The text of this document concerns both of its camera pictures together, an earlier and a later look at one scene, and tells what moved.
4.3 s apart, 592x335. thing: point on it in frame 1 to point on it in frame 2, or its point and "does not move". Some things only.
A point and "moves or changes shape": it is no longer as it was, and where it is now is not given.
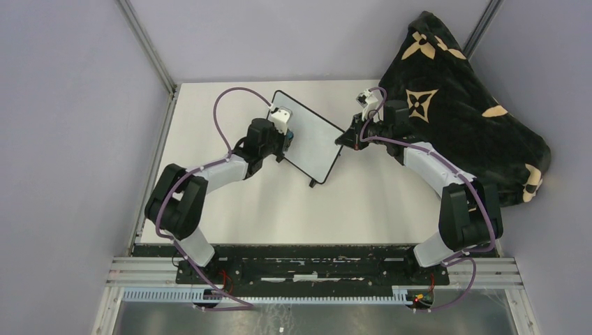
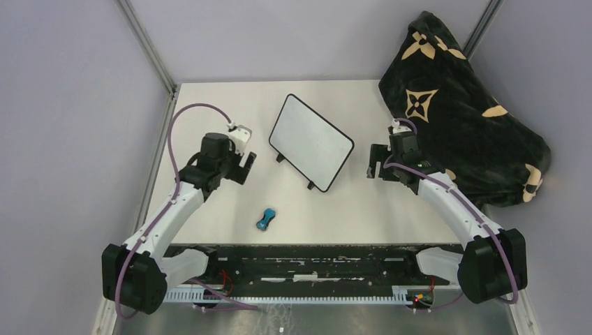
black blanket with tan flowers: x=455 y=115 does not move
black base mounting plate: x=306 y=266 does not move
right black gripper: x=352 y=137 to x=379 y=153
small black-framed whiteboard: x=312 y=146 moves or changes shape
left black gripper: x=282 y=139 to x=243 y=172
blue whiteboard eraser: x=289 y=137 to x=263 y=223
